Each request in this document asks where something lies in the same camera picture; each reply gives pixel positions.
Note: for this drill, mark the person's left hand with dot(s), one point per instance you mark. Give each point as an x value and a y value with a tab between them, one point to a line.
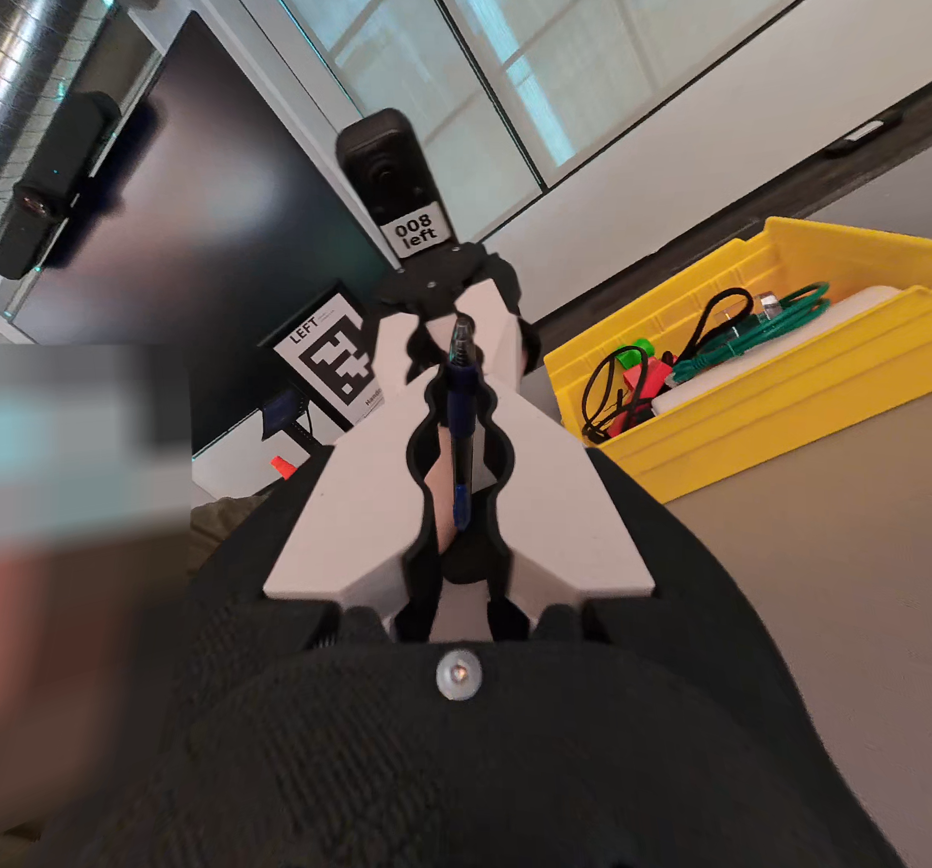
440	496

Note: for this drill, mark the blue pen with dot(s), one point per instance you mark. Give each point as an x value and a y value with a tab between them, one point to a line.
460	402

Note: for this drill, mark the framed marker sign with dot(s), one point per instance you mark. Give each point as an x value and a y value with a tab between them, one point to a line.
335	365

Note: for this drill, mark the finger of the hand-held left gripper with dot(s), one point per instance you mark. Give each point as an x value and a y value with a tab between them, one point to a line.
393	358
499	336

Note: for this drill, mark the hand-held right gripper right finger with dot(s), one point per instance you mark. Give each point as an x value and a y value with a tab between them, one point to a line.
568	518

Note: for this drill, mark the olive green shirt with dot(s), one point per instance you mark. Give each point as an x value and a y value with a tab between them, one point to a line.
226	533

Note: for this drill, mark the yellow plastic bin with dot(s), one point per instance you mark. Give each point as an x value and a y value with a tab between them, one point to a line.
801	409

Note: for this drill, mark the silver air duct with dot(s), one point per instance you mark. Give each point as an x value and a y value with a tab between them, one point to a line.
44	23

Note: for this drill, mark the large black monitor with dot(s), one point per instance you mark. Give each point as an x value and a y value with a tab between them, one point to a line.
218	227

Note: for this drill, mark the clear glass cube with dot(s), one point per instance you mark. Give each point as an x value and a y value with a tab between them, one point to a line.
768	305

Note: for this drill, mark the red toy block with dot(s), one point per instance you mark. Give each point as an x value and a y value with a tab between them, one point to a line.
644	376

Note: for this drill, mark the green toy block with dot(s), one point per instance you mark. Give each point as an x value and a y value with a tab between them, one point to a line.
637	357

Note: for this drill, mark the black webcam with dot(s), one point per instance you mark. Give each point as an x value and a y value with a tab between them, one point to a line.
51	183

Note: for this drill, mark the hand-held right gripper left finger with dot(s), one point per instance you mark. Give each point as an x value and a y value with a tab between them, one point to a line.
349	518

